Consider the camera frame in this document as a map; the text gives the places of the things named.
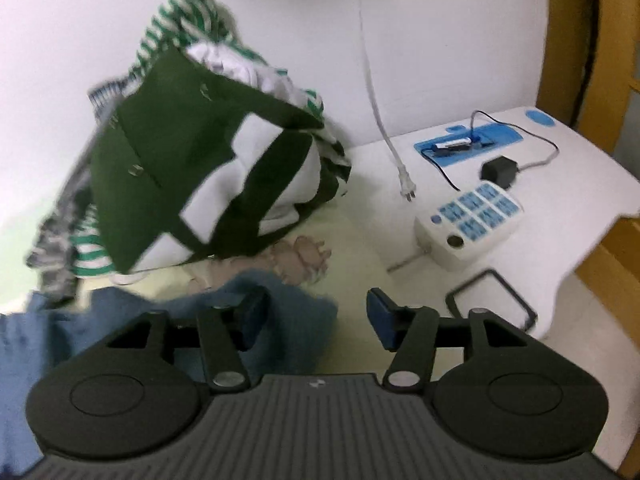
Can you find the white power strip blue sockets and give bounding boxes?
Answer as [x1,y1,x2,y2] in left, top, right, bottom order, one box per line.
[387,182,523,273]

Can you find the short black cable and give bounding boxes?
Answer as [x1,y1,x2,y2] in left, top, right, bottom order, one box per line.
[422,147,462,192]

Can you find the wooden furniture frame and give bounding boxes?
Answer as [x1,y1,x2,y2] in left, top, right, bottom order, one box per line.
[537,0,640,321]

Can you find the black rectangular frame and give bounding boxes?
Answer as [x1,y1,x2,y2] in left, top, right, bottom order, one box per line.
[445,269,538,333]

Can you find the green white striped shirt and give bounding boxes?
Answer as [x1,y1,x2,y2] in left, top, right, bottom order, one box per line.
[70,0,326,281]

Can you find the blue white striped cloth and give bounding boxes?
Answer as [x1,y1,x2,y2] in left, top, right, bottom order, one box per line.
[87,77,138,121]

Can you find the green and white jacket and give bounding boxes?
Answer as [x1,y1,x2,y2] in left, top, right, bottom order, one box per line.
[87,42,353,273]

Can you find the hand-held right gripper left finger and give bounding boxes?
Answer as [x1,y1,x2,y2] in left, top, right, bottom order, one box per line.
[105,285,273,392]

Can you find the printed yellow blanket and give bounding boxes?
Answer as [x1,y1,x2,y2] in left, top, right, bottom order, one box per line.
[0,195,396,376]

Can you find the blue tray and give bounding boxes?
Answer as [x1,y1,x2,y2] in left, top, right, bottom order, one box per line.
[413,121,523,168]

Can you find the small white blue device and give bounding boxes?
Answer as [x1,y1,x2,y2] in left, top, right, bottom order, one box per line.
[432,136,476,151]

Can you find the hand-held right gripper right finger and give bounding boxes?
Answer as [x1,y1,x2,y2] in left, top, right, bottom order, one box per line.
[366,287,533,392]

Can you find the grey striped sweater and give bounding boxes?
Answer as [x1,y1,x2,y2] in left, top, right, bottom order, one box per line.
[25,150,103,306]

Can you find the black hanging strap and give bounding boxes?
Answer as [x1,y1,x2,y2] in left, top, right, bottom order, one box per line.
[565,0,601,126]

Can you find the blue round sticker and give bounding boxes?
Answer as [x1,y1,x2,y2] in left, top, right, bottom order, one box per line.
[525,106,556,126]

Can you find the thin adapter cable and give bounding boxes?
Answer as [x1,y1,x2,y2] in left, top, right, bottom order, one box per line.
[470,109,559,171]

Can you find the white power cable with plug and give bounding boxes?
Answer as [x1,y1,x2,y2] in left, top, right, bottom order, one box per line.
[350,0,418,204]

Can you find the blue knit sweater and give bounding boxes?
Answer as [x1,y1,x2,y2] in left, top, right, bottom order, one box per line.
[0,267,338,476]

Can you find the black power adapter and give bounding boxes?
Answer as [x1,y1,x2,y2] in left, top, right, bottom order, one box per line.
[481,156,521,190]

